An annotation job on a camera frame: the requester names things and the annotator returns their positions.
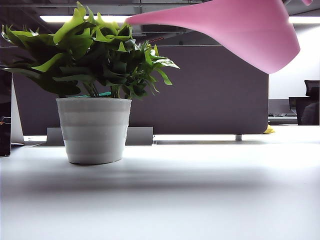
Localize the pink plastic watering can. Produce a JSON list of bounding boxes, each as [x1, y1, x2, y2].
[[124, 0, 313, 75]]

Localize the teal plant label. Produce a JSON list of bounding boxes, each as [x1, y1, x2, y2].
[[72, 91, 112, 98]]

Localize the green leafy plant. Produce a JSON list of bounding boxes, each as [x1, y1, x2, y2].
[[1, 1, 180, 101]]

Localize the dark grey desk divider panel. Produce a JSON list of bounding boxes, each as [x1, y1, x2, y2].
[[0, 44, 270, 136]]

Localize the white ribbed flower pot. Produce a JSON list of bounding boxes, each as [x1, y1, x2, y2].
[[55, 97, 133, 165]]

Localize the long ceiling light strip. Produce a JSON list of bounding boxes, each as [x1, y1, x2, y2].
[[39, 15, 320, 25]]

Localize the white slanted panel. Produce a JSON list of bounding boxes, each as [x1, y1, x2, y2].
[[11, 77, 26, 145]]

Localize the black device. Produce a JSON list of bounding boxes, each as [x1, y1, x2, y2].
[[0, 69, 13, 157]]

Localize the black office chair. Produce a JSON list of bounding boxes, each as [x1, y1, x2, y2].
[[304, 79, 320, 98]]

